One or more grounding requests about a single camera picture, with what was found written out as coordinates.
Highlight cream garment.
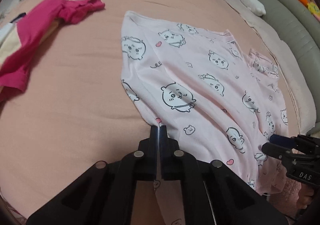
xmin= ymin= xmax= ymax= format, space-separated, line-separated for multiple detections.
xmin=0 ymin=0 xmax=88 ymax=66

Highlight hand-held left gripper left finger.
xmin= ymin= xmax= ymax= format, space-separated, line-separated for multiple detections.
xmin=26 ymin=125 xmax=160 ymax=225

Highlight white plush toy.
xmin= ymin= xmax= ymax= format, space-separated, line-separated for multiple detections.
xmin=240 ymin=0 xmax=267 ymax=17

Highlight pink cartoon print pajama pants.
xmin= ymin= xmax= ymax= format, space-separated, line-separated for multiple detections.
xmin=120 ymin=10 xmax=290 ymax=225

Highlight round pink bed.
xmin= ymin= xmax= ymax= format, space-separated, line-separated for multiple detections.
xmin=0 ymin=0 xmax=300 ymax=225

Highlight grey padded headboard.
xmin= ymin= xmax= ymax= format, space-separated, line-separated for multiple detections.
xmin=234 ymin=0 xmax=320 ymax=130

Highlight pink fluffy fabric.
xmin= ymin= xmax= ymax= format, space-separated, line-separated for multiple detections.
xmin=260 ymin=160 xmax=303 ymax=218

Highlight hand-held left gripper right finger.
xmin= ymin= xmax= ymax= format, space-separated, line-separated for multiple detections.
xmin=160 ymin=125 xmax=289 ymax=225

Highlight black garment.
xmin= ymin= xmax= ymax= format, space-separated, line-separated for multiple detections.
xmin=12 ymin=13 xmax=27 ymax=23

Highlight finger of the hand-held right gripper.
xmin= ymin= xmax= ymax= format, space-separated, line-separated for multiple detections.
xmin=261 ymin=142 xmax=293 ymax=161
xmin=269 ymin=134 xmax=320 ymax=153

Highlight yellow sponge plush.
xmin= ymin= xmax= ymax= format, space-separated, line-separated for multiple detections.
xmin=307 ymin=2 xmax=320 ymax=16

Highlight magenta garment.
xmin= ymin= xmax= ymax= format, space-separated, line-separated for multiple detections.
xmin=0 ymin=0 xmax=105 ymax=101

